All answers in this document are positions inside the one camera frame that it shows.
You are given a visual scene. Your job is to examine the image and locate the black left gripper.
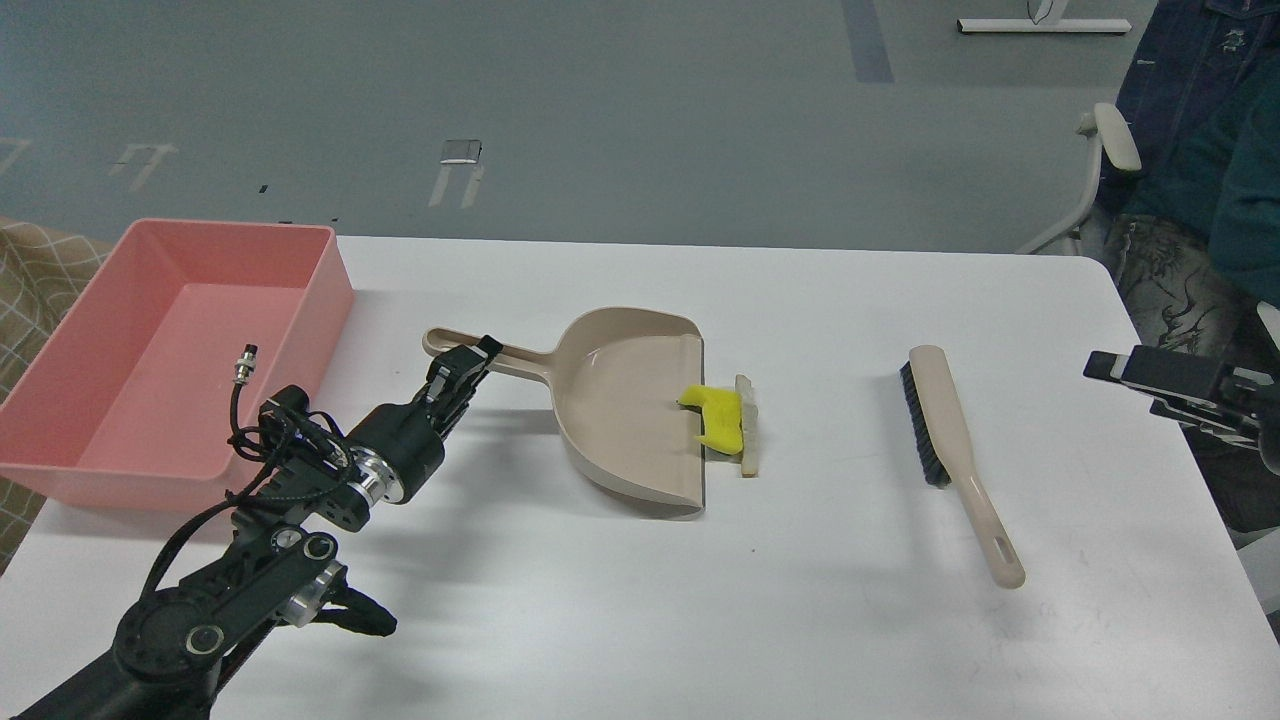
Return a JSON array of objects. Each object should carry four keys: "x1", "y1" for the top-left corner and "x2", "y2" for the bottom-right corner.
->
[{"x1": 346, "y1": 334, "x2": 504, "y2": 505}]

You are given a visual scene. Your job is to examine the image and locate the beige plastic dustpan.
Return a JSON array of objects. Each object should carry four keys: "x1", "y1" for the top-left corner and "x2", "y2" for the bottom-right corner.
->
[{"x1": 422, "y1": 307, "x2": 707, "y2": 521}]

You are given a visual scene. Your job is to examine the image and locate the yellow sponge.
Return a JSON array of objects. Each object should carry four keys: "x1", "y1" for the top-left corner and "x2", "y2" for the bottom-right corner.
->
[{"x1": 677, "y1": 386, "x2": 745, "y2": 456}]

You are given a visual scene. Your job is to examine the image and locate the triangular bread slice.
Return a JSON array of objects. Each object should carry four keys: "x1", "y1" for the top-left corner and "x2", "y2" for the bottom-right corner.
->
[{"x1": 735, "y1": 374, "x2": 762, "y2": 478}]

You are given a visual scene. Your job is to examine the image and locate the beige hand brush black bristles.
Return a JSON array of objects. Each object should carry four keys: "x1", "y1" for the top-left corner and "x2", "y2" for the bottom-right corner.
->
[{"x1": 899, "y1": 345, "x2": 1027, "y2": 591}]

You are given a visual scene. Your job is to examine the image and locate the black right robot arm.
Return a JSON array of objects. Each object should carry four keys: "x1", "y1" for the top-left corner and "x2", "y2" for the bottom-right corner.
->
[{"x1": 1083, "y1": 345, "x2": 1279, "y2": 475}]

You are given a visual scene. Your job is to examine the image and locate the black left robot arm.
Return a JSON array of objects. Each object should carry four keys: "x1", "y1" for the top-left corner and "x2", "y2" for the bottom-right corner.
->
[{"x1": 22, "y1": 337, "x2": 503, "y2": 719}]

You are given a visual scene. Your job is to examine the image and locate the pink plastic bin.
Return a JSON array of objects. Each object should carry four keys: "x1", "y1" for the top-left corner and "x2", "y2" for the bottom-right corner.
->
[{"x1": 1, "y1": 219, "x2": 355, "y2": 512}]

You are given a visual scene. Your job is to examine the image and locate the beige checkered cloth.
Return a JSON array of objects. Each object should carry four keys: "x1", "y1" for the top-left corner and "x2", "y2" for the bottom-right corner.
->
[{"x1": 0, "y1": 217, "x2": 114, "y2": 577}]

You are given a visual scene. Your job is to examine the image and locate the white table base bar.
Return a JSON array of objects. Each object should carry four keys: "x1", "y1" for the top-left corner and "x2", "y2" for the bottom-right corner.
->
[{"x1": 956, "y1": 17, "x2": 1133, "y2": 35}]

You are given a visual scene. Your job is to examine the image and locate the white office chair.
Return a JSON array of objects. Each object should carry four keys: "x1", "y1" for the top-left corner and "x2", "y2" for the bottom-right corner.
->
[{"x1": 1015, "y1": 102, "x2": 1143, "y2": 256}]

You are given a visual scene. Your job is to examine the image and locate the person in dark clothes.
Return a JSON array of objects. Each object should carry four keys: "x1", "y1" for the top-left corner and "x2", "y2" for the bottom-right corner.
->
[{"x1": 1100, "y1": 0, "x2": 1280, "y2": 541}]

